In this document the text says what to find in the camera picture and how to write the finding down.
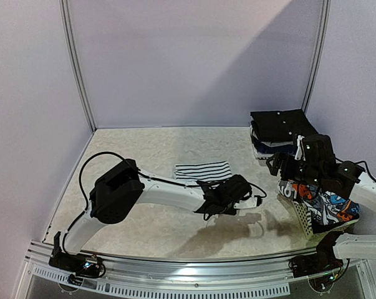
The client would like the black white striped shirt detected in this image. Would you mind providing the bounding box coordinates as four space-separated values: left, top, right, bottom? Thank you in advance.
173 161 233 182

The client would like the colourful graphic print garment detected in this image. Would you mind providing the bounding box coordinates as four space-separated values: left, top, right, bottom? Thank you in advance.
278 180 360 225

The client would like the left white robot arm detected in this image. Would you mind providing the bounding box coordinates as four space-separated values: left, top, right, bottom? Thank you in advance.
56 159 258 270

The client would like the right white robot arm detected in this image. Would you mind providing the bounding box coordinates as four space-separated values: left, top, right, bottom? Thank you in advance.
266 153 376 272

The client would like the white perforated laundry basket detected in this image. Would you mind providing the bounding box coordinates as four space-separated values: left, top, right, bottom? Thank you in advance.
277 186 350 240

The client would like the folded clothes stack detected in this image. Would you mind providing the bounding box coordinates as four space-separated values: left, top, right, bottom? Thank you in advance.
250 125 297 159

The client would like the black folded shirt with buttons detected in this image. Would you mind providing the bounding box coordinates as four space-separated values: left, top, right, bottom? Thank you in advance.
250 109 318 142

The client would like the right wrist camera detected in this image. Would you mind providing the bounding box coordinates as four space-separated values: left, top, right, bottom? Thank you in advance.
294 134 336 166

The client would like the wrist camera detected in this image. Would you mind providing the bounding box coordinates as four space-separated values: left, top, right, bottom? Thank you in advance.
294 134 336 166
234 195 263 210

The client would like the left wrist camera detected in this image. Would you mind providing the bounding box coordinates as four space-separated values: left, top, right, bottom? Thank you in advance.
234 195 263 210

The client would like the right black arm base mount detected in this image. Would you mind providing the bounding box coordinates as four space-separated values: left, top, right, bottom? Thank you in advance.
288 232 350 281

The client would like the aluminium front rail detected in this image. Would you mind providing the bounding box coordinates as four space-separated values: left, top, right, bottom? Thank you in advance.
15 241 376 298

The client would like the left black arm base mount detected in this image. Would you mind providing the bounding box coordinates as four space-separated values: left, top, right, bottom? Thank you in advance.
49 232 107 278

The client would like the right aluminium frame post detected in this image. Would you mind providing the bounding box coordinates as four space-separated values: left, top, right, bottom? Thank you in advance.
301 0 331 114

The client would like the aluminium frame post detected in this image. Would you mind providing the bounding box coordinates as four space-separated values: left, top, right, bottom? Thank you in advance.
301 0 331 114
59 0 97 134

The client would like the left aluminium frame post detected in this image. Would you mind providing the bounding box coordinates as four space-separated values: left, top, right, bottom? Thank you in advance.
59 0 97 134

